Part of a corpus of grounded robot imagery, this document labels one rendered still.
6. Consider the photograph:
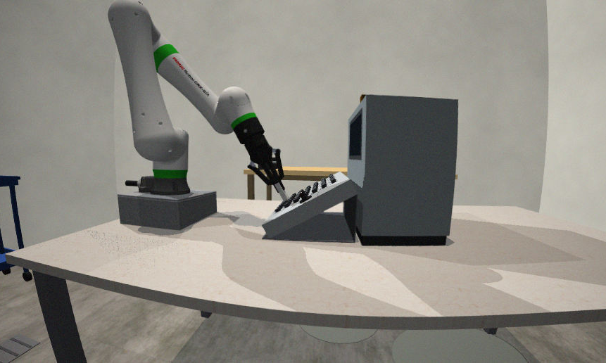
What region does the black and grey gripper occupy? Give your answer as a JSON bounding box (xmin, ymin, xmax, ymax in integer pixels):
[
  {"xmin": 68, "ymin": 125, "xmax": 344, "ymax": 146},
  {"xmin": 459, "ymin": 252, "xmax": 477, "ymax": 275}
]
[{"xmin": 244, "ymin": 134, "xmax": 289, "ymax": 201}]

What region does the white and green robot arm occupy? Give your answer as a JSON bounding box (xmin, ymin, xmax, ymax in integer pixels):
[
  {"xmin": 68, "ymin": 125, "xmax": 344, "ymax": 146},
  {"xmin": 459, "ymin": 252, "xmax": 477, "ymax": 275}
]
[{"xmin": 108, "ymin": 0, "xmax": 265, "ymax": 196}]

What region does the dark grey control console with keypad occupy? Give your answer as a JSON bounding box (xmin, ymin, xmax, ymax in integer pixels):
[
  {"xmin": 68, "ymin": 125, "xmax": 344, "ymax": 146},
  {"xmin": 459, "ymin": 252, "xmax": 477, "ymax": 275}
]
[{"xmin": 262, "ymin": 94, "xmax": 458, "ymax": 246}]

